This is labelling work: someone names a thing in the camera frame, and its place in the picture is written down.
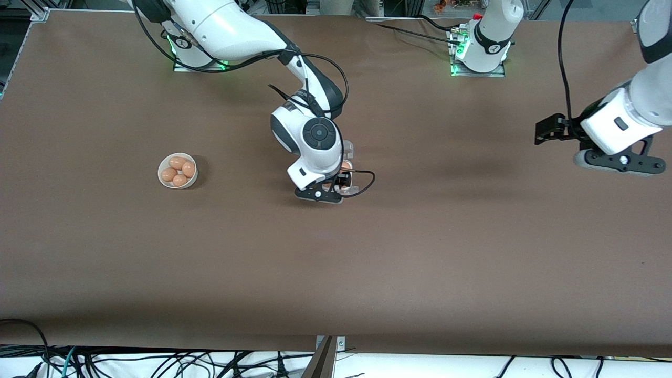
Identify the white round bowl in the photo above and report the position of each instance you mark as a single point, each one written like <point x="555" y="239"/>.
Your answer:
<point x="163" y="184"/>

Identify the small metal table bracket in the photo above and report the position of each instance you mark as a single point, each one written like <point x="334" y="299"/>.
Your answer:
<point x="340" y="344"/>

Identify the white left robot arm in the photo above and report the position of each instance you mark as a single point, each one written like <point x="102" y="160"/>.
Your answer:
<point x="646" y="100"/>

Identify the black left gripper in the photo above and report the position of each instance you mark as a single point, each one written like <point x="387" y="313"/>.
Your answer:
<point x="568" y="129"/>

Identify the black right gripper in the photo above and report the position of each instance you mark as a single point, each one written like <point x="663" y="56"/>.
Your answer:
<point x="342" y="181"/>

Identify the black left camera mount bracket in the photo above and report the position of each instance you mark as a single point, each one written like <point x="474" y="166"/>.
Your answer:
<point x="630" y="160"/>

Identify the aluminium frame corner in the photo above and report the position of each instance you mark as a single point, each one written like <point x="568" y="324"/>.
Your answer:
<point x="42" y="13"/>

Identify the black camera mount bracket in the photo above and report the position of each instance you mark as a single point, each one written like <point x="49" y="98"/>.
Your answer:
<point x="630" y="160"/>
<point x="312" y="194"/>

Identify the black right camera mount bracket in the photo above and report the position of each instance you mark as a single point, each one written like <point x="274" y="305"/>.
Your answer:
<point x="312" y="194"/>

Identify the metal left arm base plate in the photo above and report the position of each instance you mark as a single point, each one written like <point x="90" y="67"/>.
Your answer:
<point x="499" y="73"/>

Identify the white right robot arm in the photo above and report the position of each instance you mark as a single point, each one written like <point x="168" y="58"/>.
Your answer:
<point x="226" y="26"/>

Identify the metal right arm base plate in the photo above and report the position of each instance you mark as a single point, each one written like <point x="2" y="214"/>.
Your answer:
<point x="181" y="68"/>

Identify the clear plastic egg box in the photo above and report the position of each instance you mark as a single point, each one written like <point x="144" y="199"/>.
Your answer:
<point x="349" y="149"/>

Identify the dark grey camera pole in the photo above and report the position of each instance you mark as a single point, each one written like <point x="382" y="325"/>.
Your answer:
<point x="321" y="362"/>

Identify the aluminium frame profile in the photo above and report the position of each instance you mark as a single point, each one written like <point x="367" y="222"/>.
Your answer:
<point x="636" y="26"/>

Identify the small orange object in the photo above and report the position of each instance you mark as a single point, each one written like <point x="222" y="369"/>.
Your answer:
<point x="440" y="5"/>

